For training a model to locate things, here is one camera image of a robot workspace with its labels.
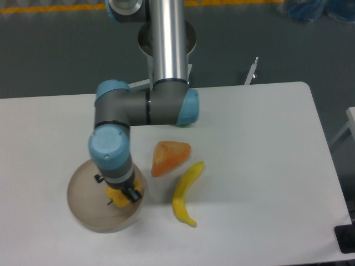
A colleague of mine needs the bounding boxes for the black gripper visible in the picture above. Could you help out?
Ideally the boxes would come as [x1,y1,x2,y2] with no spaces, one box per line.
[94,173,142,203]

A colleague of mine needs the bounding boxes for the yellow toy bell pepper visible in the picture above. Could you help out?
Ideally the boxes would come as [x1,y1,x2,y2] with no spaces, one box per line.
[105,186,132,208]

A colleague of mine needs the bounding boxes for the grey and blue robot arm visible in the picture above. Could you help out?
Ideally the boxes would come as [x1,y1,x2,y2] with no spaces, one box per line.
[88,1,199,202]

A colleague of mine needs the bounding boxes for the beige round plate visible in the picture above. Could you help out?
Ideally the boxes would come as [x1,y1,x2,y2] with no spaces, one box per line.
[67,160,145,233]

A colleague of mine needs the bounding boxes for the yellow toy banana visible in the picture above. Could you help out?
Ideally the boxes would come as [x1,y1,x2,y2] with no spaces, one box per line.
[172,161,205,228]

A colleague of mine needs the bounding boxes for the orange toy fruit wedge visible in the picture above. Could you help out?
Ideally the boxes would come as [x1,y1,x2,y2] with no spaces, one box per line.
[151,141,191,177]

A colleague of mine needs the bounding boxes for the black device at table edge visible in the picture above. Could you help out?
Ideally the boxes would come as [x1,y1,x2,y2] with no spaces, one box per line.
[334,224,354,254]

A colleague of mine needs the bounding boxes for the white furniture at right edge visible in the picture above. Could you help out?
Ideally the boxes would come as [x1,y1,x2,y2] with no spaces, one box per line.
[329,106,354,151]

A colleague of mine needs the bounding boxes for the blue plastic bag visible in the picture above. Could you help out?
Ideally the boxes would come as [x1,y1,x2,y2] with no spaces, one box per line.
[282,0,354,23]

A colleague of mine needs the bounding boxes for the white metal bracket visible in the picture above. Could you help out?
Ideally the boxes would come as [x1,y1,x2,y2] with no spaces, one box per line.
[244,57,259,85]

